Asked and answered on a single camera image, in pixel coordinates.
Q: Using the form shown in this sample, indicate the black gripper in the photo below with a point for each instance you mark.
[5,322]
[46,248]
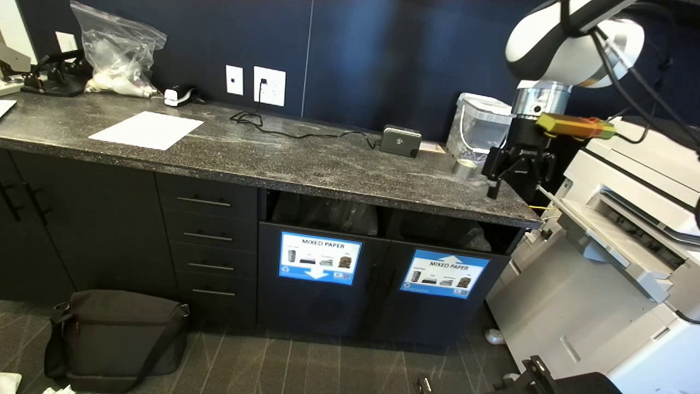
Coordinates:
[525,143]

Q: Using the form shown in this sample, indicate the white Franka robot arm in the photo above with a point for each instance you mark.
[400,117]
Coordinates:
[576,45]

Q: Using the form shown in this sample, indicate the black shoulder bag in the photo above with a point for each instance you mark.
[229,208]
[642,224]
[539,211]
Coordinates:
[109,339]

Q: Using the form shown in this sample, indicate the black bin liner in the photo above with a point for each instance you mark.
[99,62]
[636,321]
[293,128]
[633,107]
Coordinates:
[452,232]

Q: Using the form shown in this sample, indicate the tan paper note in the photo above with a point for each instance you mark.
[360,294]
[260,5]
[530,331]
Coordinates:
[434,148]

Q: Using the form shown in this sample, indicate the small black box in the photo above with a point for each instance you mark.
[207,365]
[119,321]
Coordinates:
[399,138]

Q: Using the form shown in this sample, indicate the grey white office printer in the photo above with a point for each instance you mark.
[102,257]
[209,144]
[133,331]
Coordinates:
[605,292]

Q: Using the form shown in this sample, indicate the blue sign with down arrow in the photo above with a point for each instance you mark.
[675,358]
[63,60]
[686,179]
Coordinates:
[319,259]

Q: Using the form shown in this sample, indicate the small white adapter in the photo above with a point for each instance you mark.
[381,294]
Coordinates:
[174,96]

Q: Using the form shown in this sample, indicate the white paper sheet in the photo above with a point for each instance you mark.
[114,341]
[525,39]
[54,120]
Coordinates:
[5,107]
[145,132]

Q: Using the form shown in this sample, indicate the dark cabinet with stone counter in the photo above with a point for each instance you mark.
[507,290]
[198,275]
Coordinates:
[109,232]

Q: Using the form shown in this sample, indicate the clear plastic bag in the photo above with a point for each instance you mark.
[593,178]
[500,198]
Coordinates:
[121,51]

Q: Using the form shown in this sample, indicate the small white card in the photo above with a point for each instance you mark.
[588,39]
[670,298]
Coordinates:
[66,43]

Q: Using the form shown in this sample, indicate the black pouch on counter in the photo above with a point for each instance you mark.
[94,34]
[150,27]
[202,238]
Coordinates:
[57,72]

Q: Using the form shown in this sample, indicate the white floor scrap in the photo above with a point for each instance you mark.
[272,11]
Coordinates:
[9,383]

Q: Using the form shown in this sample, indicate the black cart frame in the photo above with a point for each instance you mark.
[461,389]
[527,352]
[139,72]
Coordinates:
[554,380]

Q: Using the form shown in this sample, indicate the large white wall outlet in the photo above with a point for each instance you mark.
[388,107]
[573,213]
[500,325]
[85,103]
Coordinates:
[269,89]

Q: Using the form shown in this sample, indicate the small white wall plate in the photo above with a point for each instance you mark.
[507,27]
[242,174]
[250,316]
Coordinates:
[235,79]

